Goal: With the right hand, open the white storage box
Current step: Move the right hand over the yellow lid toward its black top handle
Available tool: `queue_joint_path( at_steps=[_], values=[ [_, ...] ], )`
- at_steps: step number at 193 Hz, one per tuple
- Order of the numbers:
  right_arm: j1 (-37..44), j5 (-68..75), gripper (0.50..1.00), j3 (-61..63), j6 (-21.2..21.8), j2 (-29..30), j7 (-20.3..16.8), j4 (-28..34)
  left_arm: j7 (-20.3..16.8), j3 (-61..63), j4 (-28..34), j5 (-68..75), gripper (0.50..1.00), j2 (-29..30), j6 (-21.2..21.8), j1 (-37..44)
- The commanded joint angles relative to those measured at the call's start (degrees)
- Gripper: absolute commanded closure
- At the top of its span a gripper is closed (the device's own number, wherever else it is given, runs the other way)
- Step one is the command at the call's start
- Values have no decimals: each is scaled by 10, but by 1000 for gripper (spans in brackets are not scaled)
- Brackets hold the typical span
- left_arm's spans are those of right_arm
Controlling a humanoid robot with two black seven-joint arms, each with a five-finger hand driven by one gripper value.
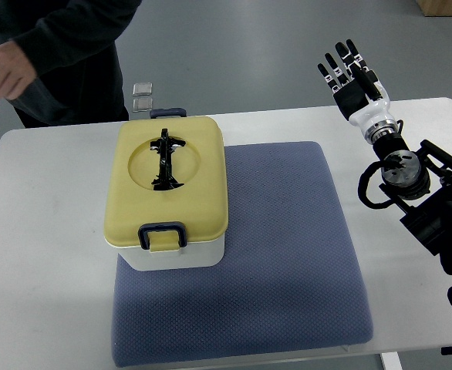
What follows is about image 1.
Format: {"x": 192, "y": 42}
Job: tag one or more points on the person's bare hand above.
{"x": 16, "y": 71}

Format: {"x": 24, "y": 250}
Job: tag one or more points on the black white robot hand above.
{"x": 358, "y": 92}

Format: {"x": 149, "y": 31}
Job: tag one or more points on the yellow box lid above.
{"x": 168, "y": 183}

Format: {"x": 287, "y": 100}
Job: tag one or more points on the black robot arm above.
{"x": 418, "y": 182}

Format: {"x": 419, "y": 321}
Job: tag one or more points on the cardboard box corner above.
{"x": 435, "y": 8}

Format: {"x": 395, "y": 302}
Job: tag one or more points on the white storage box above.
{"x": 195, "y": 254}

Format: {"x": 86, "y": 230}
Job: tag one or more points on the person in dark clothes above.
{"x": 71, "y": 45}

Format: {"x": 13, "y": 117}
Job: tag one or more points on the upper metal floor plate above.
{"x": 142, "y": 88}

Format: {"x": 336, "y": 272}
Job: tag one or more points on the blue padded mat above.
{"x": 289, "y": 279}

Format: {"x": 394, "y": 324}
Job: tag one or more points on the white table leg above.
{"x": 391, "y": 361}

